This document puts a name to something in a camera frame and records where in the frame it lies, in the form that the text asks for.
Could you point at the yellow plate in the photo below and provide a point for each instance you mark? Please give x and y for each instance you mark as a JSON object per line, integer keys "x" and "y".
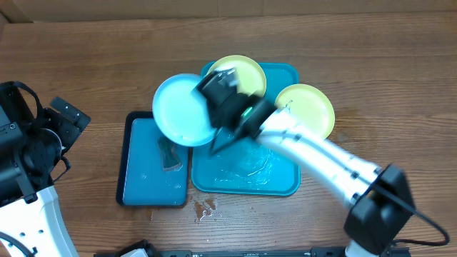
{"x": 309, "y": 105}
{"x": 251, "y": 77}

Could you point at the dark blue water tray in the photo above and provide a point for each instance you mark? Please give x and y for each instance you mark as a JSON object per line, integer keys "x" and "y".
{"x": 142, "y": 180}

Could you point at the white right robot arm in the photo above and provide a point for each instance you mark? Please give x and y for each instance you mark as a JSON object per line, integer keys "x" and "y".
{"x": 379, "y": 200}

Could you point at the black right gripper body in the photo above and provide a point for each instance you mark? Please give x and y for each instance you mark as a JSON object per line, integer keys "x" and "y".
{"x": 224, "y": 133}

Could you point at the teal serving tray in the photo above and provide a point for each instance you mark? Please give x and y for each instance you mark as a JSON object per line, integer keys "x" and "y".
{"x": 246, "y": 167}

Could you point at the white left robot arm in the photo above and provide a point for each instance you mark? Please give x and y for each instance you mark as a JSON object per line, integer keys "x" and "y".
{"x": 31, "y": 147}

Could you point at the light blue plate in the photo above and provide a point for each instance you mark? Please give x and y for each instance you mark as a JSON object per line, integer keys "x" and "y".
{"x": 181, "y": 112}

